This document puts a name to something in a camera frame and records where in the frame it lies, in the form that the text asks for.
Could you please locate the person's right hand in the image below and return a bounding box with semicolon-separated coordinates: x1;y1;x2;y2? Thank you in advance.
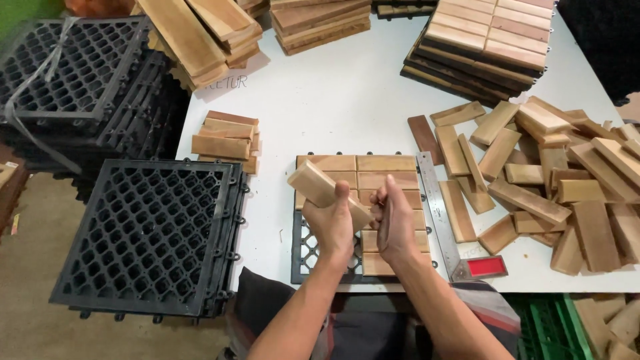
369;175;432;266

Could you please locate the person's left hand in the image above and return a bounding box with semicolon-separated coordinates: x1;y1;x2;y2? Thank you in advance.
301;181;362;261

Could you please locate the light wooden slat block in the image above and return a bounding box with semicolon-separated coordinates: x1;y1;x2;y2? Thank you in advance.
287;159;374;234

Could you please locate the black plastic grid base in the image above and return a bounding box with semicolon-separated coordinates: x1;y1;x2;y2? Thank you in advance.
291;151;435;285

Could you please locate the fitted wooden slats group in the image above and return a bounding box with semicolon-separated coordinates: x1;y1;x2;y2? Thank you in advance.
295;154;432;277

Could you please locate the dark brown wooden slat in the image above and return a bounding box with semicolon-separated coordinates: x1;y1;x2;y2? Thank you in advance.
407;115;445;166

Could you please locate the person's dark striped clothing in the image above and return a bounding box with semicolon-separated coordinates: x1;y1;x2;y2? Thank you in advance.
220;266;522;360

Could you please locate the small stack of wooden slats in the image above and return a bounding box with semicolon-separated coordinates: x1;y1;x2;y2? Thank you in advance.
191;110;261;175

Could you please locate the loose pile of wooden slats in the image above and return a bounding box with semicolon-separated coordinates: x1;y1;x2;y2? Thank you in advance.
430;95;640;277

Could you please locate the green plastic crate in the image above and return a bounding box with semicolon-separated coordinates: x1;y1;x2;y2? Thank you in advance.
504;293;596;360

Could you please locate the stack of black plastic grids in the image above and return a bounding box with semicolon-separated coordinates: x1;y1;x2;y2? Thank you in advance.
48;158;250;324

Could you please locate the stack of finished deck tiles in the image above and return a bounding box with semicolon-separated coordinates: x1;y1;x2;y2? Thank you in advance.
400;0;557;108

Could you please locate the stack of brown wooden planks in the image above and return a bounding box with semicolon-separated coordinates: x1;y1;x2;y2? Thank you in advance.
269;0;373;56

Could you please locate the low stack of deck tiles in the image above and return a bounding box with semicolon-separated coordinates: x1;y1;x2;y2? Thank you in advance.
374;0;439;20

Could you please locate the heap of wooden offcuts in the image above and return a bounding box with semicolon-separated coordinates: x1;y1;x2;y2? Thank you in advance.
571;294;640;360

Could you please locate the stack of long wooden planks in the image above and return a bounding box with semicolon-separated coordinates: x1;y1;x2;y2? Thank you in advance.
131;0;264;92

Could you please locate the black cloth bundle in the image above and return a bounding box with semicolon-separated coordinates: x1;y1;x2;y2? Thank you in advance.
556;0;640;107

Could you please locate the brown cardboard box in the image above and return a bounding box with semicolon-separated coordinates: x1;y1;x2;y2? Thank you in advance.
0;159;30;237

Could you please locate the steel try square red handle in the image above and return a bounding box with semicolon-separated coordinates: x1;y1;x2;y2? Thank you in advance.
416;151;509;282

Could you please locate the strapped stack of plastic grids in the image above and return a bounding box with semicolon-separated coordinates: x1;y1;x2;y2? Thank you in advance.
0;16;192;177

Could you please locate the white plastic strap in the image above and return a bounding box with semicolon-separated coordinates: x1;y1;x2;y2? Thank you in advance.
2;16;84;176

